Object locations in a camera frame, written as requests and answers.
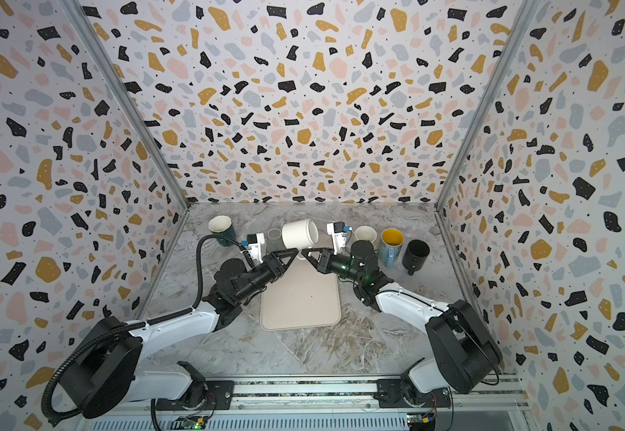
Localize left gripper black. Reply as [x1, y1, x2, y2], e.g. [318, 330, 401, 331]
[233, 250, 298, 307]

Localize white mug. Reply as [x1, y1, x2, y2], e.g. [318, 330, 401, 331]
[282, 219, 319, 249]

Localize light green mug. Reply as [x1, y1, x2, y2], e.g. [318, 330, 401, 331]
[354, 226, 379, 250]

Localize dark teal mug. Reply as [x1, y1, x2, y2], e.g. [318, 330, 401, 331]
[208, 215, 237, 247]

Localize blue butterfly mug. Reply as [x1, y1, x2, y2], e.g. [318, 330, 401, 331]
[379, 228, 405, 268]

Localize black mug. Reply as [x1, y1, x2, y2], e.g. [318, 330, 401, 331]
[401, 240, 431, 276]

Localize grey mug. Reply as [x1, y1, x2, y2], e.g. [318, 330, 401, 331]
[266, 228, 285, 253]

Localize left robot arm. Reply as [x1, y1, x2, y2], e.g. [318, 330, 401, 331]
[41, 249, 299, 425]

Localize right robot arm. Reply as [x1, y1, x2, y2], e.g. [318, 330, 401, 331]
[302, 241, 502, 406]

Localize beige rectangular tray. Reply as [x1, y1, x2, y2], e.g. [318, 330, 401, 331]
[260, 257, 341, 332]

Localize left corner aluminium profile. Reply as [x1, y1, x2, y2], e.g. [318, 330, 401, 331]
[60, 0, 190, 212]

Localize corner aluminium profile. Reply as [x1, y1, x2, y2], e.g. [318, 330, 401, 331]
[435, 0, 540, 214]
[60, 0, 190, 212]

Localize right corner aluminium profile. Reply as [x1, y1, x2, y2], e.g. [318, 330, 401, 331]
[435, 0, 540, 214]

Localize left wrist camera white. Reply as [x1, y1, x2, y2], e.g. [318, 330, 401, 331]
[242, 233, 266, 266]

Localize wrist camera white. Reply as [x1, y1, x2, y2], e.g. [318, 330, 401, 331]
[242, 233, 266, 266]
[327, 221, 352, 255]

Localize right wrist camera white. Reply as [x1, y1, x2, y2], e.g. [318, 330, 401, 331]
[327, 221, 352, 255]

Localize black corrugated cable conduit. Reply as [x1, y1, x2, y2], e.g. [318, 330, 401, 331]
[40, 233, 249, 427]

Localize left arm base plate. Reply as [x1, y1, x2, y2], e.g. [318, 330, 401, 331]
[155, 380, 235, 413]

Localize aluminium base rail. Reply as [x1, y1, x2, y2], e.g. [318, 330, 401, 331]
[73, 375, 537, 430]

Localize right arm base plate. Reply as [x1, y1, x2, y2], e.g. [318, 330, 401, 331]
[373, 378, 452, 409]

